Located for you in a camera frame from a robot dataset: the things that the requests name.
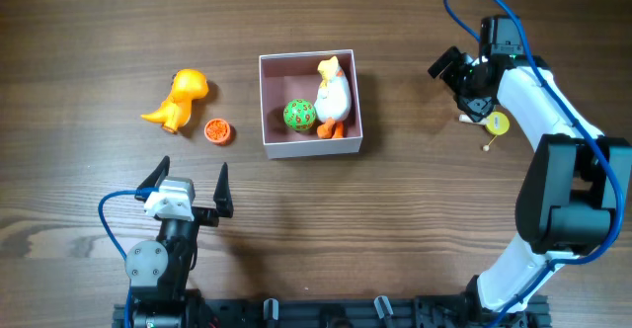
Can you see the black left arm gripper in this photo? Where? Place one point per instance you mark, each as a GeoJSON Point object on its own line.
{"type": "Point", "coordinates": [202, 214]}

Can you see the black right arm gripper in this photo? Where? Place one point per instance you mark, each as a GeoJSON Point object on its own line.
{"type": "Point", "coordinates": [475, 104]}

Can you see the yellow wooden rattle drum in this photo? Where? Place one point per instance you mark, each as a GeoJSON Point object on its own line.
{"type": "Point", "coordinates": [496, 123]}

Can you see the orange dinosaur toy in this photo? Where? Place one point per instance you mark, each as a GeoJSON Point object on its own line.
{"type": "Point", "coordinates": [176, 110]}

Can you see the white plush duck toy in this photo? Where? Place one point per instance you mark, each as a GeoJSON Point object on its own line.
{"type": "Point", "coordinates": [334, 99]}

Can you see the green ball with orange numbers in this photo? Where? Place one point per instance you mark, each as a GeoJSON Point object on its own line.
{"type": "Point", "coordinates": [299, 115]}

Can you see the white box with pink interior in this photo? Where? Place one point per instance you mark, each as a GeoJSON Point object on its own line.
{"type": "Point", "coordinates": [288, 76]}

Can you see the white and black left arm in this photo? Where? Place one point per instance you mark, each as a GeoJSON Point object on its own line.
{"type": "Point", "coordinates": [159, 269]}

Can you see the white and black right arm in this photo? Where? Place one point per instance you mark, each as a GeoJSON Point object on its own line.
{"type": "Point", "coordinates": [575, 187]}

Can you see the orange round spinner toy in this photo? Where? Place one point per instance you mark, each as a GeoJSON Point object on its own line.
{"type": "Point", "coordinates": [218, 131]}

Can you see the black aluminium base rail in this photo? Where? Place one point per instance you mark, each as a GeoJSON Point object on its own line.
{"type": "Point", "coordinates": [418, 312]}

